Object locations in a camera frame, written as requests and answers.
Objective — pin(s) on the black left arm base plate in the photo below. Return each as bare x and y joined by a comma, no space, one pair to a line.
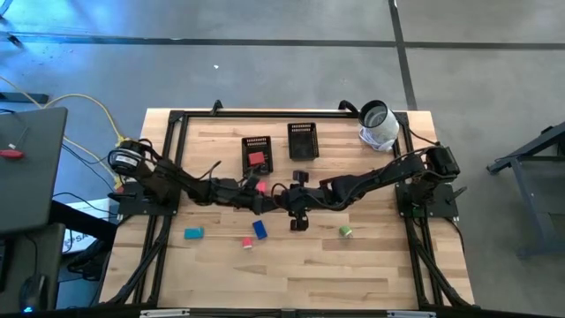
132,206

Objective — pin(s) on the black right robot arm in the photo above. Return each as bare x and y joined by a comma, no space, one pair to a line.
375,179

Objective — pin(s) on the black aluminium table frame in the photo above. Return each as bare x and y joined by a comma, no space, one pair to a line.
220,114

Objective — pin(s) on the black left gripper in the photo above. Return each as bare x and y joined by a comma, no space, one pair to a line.
253,203

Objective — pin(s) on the teal rectangular block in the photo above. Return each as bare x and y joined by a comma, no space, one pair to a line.
194,232

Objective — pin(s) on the black floor bar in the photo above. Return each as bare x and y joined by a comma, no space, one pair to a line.
22,98

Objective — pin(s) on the grey metal stand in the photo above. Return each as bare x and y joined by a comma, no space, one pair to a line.
527,207

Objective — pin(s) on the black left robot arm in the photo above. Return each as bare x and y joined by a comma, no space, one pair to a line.
176,181

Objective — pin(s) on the red rectangular block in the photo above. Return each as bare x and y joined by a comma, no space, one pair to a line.
256,158

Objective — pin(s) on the white printed box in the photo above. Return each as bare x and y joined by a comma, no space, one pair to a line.
77,242

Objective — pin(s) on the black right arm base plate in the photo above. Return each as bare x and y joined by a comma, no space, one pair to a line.
441,207

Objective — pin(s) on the small green sharpener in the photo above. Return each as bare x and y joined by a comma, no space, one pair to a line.
345,230

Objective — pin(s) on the pink cube sharpener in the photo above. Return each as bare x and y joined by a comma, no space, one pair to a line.
262,187

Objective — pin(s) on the black computer mouse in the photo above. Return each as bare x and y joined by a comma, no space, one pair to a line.
33,291

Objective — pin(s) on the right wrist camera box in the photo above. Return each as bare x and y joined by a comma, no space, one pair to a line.
300,176

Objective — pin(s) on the dark grey desk top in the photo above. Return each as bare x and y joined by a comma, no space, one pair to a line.
13,256

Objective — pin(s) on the blue rectangular block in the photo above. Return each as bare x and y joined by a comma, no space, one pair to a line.
260,229

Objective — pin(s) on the white table edge bracket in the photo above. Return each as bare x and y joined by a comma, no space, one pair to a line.
164,313
411,314

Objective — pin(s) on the black slotted plastic basket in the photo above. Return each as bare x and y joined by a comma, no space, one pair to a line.
247,170
303,141

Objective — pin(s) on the small red sharpener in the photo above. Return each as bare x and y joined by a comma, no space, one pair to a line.
246,242

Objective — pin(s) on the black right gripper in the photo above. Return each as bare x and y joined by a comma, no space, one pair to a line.
306,199

